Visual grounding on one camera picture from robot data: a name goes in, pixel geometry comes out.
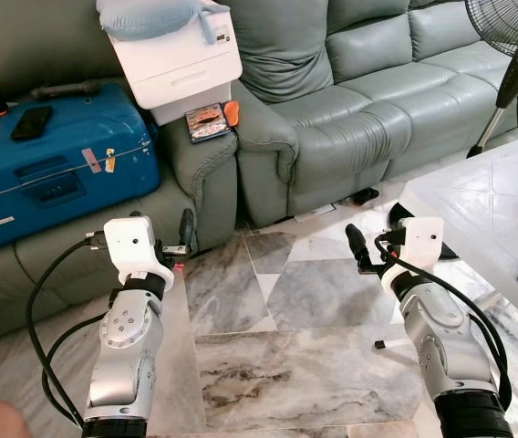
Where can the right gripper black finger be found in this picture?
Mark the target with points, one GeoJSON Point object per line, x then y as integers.
{"type": "Point", "coordinates": [357, 242]}

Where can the grey-green leather armchair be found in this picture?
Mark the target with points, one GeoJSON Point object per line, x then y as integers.
{"type": "Point", "coordinates": [204, 173]}

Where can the tiny black floor object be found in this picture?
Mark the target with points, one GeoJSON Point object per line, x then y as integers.
{"type": "Point", "coordinates": [379, 345]}

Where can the small picture book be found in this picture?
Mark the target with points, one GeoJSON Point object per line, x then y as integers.
{"type": "Point", "coordinates": [207, 123]}

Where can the small orange object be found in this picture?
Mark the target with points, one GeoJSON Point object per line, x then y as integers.
{"type": "Point", "coordinates": [232, 111]}

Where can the blue hard-shell suitcase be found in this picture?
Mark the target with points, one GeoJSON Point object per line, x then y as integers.
{"type": "Point", "coordinates": [58, 155]}

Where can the grey-green leather sofa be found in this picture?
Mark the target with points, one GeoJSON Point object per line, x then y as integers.
{"type": "Point", "coordinates": [368, 82]}

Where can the white printer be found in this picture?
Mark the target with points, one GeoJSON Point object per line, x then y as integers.
{"type": "Point", "coordinates": [181, 64]}

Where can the black smartphone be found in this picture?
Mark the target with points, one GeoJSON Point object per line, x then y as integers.
{"type": "Point", "coordinates": [31, 123]}

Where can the light blue cushion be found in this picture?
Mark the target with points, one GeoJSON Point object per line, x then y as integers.
{"type": "Point", "coordinates": [145, 18]}

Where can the black standing fan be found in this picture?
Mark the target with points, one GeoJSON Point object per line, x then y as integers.
{"type": "Point", "coordinates": [514, 82]}

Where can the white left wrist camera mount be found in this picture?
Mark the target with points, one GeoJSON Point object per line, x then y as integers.
{"type": "Point", "coordinates": [131, 242]}

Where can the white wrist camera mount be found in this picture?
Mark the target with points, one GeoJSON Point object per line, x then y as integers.
{"type": "Point", "coordinates": [420, 239]}
{"type": "Point", "coordinates": [131, 242]}

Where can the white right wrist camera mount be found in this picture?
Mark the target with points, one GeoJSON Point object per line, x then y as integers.
{"type": "Point", "coordinates": [420, 239]}

